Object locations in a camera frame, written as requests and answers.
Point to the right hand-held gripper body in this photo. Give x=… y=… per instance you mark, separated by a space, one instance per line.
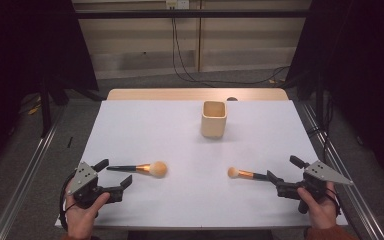
x=326 y=174

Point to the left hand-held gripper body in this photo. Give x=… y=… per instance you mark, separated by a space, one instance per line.
x=83 y=180

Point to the small makeup brush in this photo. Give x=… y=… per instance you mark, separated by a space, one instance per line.
x=243 y=173

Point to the large makeup brush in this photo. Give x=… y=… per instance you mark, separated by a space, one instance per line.
x=156 y=169

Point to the beige square cup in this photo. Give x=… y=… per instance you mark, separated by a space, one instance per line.
x=213 y=128

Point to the person's right hand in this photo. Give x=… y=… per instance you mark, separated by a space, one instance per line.
x=321 y=213

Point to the person's left hand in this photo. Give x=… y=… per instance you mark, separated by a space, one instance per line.
x=80 y=220

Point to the small black floor item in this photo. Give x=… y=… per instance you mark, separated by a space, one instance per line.
x=69 y=142

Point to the white table mat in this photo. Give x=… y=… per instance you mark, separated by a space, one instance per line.
x=180 y=200

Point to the black stand leg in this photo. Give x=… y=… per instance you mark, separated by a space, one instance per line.
x=45 y=110

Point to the black curtain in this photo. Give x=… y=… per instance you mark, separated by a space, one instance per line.
x=363 y=66
x=20 y=66

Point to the black horizontal bar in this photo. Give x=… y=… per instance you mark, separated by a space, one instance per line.
x=146 y=14

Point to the aluminium rail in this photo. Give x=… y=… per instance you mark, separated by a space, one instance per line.
x=343 y=173
x=23 y=180

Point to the thin vertical wall strip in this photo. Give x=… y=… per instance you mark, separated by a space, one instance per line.
x=199 y=40

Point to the white wall socket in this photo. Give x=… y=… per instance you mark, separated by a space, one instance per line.
x=177 y=4

